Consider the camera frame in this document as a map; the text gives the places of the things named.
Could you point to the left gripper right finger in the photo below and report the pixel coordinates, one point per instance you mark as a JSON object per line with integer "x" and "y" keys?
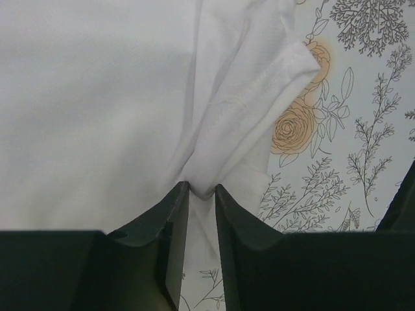
{"x": 264, "y": 269}

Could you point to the floral table cloth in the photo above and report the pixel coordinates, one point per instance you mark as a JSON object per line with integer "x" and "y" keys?
{"x": 304, "y": 112}

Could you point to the white t shirt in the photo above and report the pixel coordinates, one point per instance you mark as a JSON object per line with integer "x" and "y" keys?
{"x": 97, "y": 101}

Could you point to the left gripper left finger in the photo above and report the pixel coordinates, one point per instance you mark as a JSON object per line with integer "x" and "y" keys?
{"x": 136, "y": 267}

